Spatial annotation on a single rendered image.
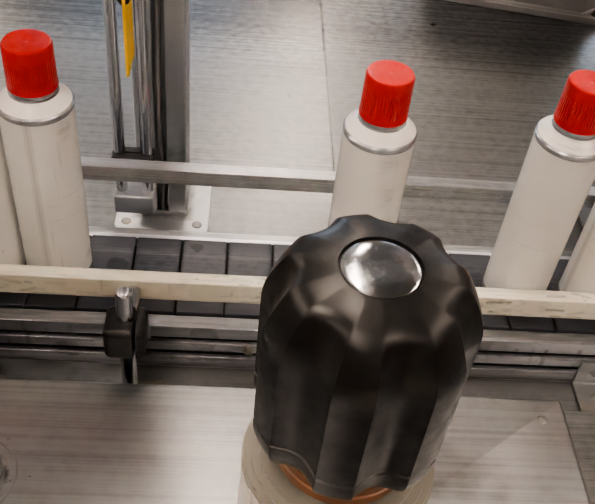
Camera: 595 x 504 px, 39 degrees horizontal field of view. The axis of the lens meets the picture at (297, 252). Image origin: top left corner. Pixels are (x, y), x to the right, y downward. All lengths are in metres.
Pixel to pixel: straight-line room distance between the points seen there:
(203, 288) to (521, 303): 0.25
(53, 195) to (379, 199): 0.23
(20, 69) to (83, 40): 0.51
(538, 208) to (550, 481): 0.19
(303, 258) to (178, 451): 0.32
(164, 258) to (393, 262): 0.43
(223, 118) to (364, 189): 0.38
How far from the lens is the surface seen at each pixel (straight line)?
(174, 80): 0.72
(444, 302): 0.28
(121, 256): 0.71
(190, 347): 0.68
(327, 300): 0.28
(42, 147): 0.60
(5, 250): 0.67
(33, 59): 0.57
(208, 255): 0.71
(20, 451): 0.60
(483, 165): 0.94
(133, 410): 0.61
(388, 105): 0.56
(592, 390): 0.75
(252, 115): 0.95
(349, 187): 0.60
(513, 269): 0.68
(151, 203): 0.74
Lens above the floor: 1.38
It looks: 44 degrees down
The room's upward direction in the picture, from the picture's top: 7 degrees clockwise
